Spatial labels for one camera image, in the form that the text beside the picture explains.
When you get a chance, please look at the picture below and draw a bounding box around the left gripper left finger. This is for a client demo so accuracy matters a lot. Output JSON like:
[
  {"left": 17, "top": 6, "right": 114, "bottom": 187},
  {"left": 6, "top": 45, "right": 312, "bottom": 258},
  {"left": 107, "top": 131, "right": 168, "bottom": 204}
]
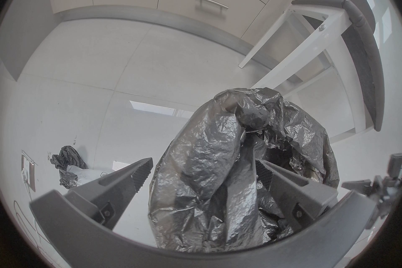
[{"left": 67, "top": 157, "right": 154, "bottom": 232}]

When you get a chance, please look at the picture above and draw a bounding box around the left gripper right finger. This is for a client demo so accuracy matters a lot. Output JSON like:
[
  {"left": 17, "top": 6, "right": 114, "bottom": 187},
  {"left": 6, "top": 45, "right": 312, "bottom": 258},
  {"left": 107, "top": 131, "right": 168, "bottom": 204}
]
[{"left": 254, "top": 159, "right": 339, "bottom": 233}]

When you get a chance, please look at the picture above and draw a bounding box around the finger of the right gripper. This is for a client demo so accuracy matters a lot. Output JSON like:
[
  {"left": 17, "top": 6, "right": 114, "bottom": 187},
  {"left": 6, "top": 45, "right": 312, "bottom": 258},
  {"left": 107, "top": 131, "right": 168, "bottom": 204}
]
[{"left": 341, "top": 179, "right": 375, "bottom": 196}]

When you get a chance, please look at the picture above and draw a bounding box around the clear printed wrapper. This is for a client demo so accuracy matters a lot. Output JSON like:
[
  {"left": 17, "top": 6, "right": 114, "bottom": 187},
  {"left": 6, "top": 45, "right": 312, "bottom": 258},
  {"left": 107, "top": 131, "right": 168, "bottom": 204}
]
[{"left": 64, "top": 165, "right": 118, "bottom": 189}]

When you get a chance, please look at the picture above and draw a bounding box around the black plastic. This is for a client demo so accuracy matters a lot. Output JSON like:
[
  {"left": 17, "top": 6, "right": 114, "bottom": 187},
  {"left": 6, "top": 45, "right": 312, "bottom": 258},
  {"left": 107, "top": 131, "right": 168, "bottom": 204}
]
[{"left": 50, "top": 145, "right": 89, "bottom": 189}]

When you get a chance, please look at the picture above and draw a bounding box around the black plastic bag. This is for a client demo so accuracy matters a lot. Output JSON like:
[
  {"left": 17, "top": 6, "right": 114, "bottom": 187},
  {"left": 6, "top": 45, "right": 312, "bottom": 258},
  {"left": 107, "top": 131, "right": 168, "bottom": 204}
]
[{"left": 148, "top": 87, "right": 340, "bottom": 253}]

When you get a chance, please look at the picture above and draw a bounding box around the dark grey padded chair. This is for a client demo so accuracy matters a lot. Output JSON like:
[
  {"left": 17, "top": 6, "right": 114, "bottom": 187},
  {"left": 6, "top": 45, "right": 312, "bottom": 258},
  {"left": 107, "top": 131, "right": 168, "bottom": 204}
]
[{"left": 238, "top": 0, "right": 385, "bottom": 137}]

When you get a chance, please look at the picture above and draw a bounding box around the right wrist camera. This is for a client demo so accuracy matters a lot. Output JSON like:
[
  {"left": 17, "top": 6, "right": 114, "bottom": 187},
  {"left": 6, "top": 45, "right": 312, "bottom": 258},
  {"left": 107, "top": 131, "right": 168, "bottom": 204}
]
[{"left": 389, "top": 153, "right": 402, "bottom": 180}]

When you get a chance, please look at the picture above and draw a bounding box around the white power cable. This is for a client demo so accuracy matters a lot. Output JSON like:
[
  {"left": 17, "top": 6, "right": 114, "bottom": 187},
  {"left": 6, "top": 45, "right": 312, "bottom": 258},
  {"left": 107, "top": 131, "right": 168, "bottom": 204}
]
[{"left": 19, "top": 167, "right": 41, "bottom": 229}]

